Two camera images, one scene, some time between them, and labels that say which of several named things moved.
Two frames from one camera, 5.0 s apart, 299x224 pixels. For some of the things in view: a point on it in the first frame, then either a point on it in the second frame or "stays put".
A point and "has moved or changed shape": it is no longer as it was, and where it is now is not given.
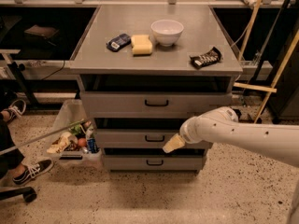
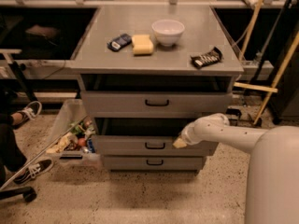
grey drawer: x=141 y=138 has moved or changed shape
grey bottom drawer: x=153 y=162 stays put
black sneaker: x=16 y=109 to x=30 y=113
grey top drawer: x=152 y=105 stays put
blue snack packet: x=118 y=42 stays put
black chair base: x=28 y=193 stays put
